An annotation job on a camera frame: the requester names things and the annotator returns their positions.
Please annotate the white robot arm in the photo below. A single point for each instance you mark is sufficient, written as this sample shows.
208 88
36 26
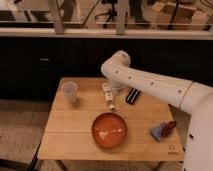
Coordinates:
191 97

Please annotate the black rectangular case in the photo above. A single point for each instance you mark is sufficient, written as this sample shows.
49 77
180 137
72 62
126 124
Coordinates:
132 96

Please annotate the wooden table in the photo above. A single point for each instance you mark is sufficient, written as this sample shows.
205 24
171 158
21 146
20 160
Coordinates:
68 131

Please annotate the clear plastic cup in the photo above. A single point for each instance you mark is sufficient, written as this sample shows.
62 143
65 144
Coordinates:
69 91

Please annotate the orange round bowl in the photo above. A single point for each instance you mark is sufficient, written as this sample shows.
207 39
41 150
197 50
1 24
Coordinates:
109 130

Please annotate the black office chair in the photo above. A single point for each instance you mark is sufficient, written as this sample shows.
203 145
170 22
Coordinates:
111 13

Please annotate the blue sponge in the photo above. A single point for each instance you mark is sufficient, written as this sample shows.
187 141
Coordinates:
157 132

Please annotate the dark cabinet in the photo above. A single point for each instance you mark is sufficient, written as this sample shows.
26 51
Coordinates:
31 67

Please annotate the cardboard boxes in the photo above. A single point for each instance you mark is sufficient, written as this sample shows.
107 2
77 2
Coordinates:
180 17

